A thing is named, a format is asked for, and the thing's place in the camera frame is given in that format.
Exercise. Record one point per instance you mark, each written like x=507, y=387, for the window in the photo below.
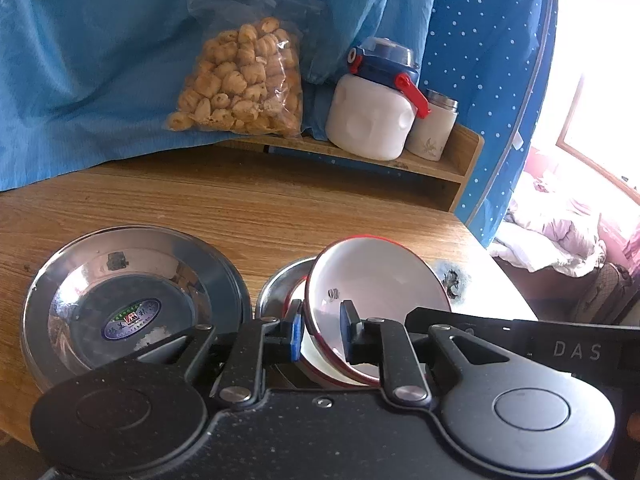
x=605, y=130

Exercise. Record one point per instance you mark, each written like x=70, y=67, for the white bottle with blue lid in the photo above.
x=370, y=115

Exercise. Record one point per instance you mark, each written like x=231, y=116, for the white bowl with dark speck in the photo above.
x=380, y=285

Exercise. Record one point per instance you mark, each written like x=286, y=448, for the dark patterned bag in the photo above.
x=607, y=292

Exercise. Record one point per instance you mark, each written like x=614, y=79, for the wooden desk shelf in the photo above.
x=440, y=170

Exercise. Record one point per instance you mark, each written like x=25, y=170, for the steel bowl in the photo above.
x=272, y=290

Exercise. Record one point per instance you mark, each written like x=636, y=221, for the blue polka dot curtain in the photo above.
x=485, y=85

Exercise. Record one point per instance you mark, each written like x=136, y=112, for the white bowl with red rim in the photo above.
x=312, y=361

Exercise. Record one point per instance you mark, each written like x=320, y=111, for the white cup with steel lid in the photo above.
x=432, y=127

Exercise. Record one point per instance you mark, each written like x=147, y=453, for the pink and white bedding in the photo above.
x=550, y=230

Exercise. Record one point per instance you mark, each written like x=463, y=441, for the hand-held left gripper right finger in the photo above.
x=348, y=321

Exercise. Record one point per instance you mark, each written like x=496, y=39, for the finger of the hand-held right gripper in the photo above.
x=440, y=317

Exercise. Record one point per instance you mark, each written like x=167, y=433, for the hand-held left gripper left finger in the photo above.
x=296, y=331

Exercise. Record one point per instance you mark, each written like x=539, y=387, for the steel plate with oval label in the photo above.
x=130, y=290

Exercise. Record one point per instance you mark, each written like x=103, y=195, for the blue cloth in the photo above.
x=100, y=60

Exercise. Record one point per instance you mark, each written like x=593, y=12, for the clear bag of brown snacks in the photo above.
x=245, y=80

